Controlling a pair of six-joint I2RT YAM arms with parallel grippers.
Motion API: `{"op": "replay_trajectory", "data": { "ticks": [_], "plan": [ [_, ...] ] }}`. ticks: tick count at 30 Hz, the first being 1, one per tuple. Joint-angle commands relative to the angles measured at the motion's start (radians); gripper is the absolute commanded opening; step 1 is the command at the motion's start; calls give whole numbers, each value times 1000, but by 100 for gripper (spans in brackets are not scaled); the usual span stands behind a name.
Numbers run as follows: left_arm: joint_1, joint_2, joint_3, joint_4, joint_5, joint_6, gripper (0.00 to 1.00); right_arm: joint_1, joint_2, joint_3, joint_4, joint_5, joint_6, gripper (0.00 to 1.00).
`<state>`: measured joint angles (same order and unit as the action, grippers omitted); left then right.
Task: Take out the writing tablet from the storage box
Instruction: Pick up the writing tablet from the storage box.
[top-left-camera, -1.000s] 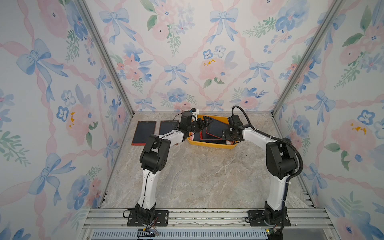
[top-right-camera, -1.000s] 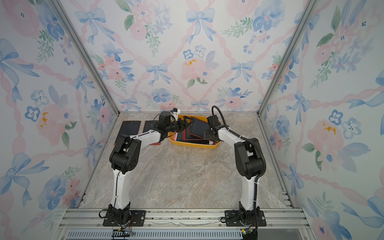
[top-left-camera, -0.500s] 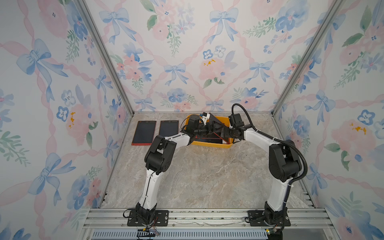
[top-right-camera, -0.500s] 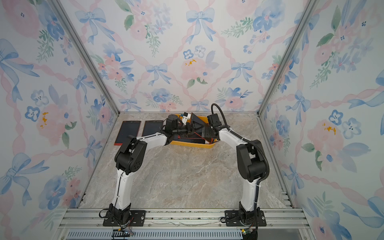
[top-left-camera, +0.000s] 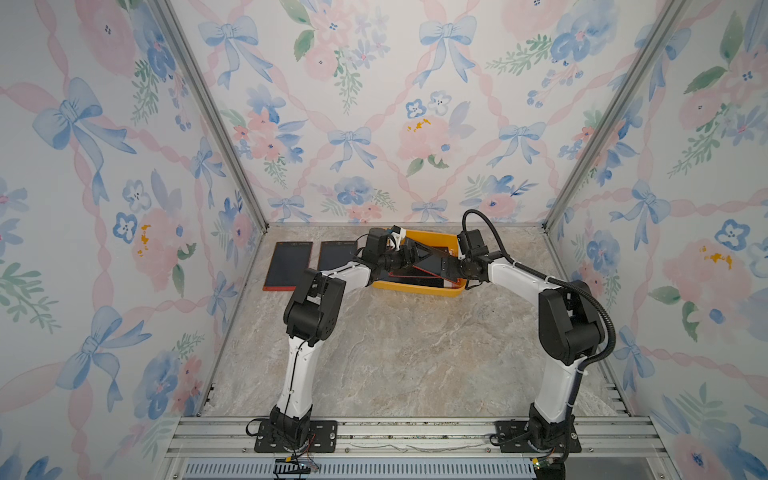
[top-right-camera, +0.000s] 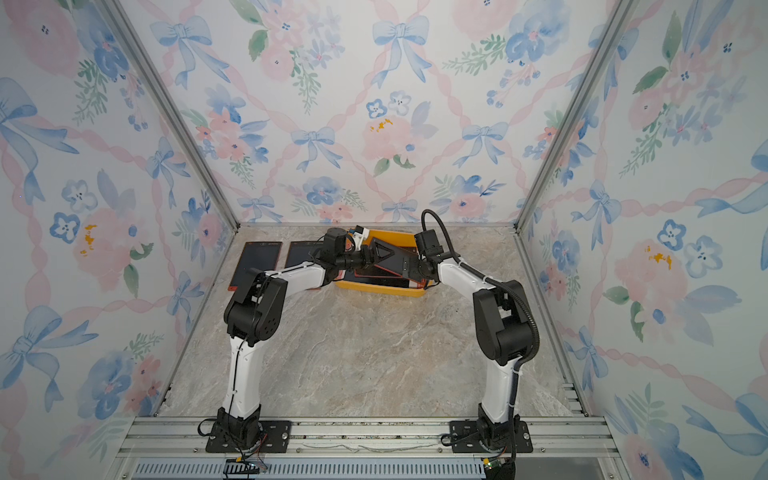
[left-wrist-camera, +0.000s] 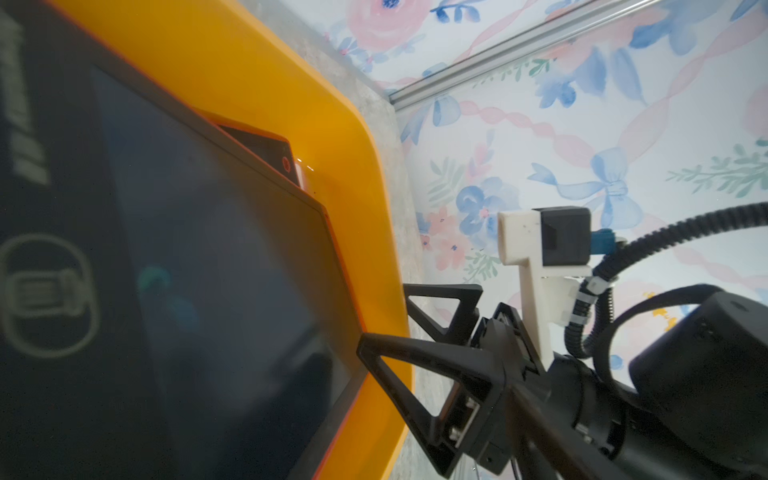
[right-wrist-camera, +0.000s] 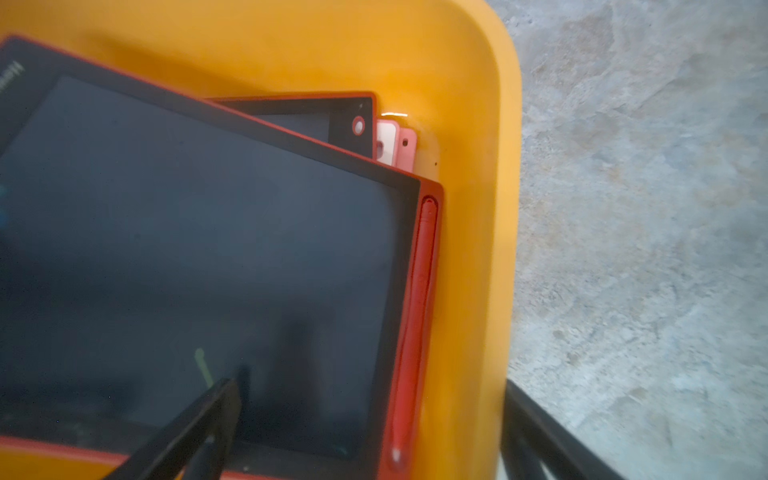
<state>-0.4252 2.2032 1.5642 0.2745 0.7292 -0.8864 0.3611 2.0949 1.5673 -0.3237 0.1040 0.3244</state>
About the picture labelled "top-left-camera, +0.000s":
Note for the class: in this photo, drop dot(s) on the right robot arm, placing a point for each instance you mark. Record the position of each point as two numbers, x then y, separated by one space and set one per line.
574 330

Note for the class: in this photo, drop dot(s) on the yellow plastic storage box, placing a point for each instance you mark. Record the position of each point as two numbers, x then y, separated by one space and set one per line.
435 240

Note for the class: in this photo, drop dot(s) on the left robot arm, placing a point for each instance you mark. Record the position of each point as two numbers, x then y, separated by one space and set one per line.
310 318

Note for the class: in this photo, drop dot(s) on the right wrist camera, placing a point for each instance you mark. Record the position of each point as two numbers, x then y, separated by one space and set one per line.
472 244

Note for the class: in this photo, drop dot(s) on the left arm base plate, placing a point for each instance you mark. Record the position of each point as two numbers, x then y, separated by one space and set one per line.
313 436

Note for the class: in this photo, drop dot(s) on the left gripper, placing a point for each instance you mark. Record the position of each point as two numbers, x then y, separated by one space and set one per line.
413 254

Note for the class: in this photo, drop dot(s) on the right aluminium corner post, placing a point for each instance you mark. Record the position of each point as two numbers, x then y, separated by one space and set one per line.
659 34

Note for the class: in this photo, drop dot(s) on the red writing tablet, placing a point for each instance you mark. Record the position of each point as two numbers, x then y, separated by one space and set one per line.
289 261
418 278
335 254
435 264

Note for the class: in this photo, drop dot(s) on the aluminium corner post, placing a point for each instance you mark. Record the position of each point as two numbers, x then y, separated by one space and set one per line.
180 47
659 34

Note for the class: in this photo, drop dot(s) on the left aluminium corner post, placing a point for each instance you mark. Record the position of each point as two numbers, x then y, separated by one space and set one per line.
180 47

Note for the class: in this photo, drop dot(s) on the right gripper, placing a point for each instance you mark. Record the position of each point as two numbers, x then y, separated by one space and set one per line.
448 268

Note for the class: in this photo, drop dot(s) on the aluminium front rail frame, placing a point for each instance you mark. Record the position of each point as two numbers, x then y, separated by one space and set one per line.
415 448

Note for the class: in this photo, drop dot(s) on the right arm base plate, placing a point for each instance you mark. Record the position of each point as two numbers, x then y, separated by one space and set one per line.
535 438

